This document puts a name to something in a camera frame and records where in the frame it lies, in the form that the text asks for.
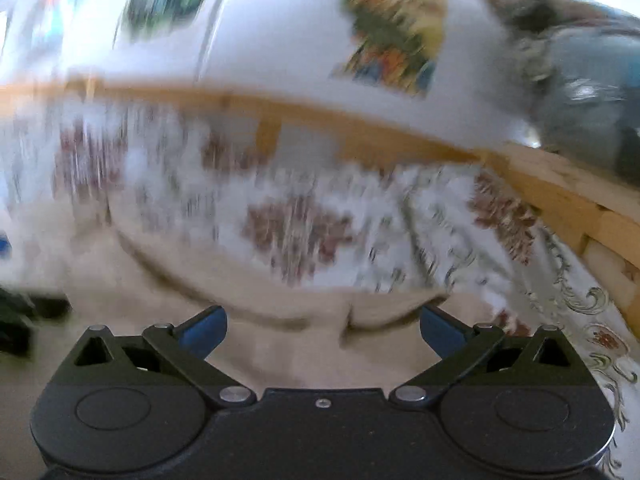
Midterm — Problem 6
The beige Champion hooded jacket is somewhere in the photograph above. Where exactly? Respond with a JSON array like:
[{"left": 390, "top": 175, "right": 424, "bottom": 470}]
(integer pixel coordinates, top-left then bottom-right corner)
[{"left": 0, "top": 228, "right": 452, "bottom": 461}]

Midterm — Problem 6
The plastic bag of clothes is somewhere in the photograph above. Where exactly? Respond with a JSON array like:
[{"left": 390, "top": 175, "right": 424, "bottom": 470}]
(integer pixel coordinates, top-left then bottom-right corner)
[{"left": 485, "top": 0, "right": 639, "bottom": 185}]

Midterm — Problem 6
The floral patterned white bedspread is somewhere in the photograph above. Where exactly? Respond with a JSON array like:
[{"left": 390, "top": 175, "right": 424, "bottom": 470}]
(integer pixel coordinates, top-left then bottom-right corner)
[{"left": 1, "top": 96, "right": 639, "bottom": 479}]

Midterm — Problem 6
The orange haired anime poster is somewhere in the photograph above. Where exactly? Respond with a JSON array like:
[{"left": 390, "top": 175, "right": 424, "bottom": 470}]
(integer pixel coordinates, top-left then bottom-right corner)
[{"left": 23, "top": 0, "right": 80, "bottom": 62}]

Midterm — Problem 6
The wooden bed frame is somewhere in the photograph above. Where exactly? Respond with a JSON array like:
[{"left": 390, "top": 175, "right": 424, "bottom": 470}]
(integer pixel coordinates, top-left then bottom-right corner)
[{"left": 1, "top": 77, "right": 639, "bottom": 330}]

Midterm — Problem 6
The landscape poster on wall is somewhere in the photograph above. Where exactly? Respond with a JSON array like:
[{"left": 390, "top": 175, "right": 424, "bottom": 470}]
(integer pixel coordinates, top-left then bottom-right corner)
[{"left": 335, "top": 0, "right": 448, "bottom": 96}]

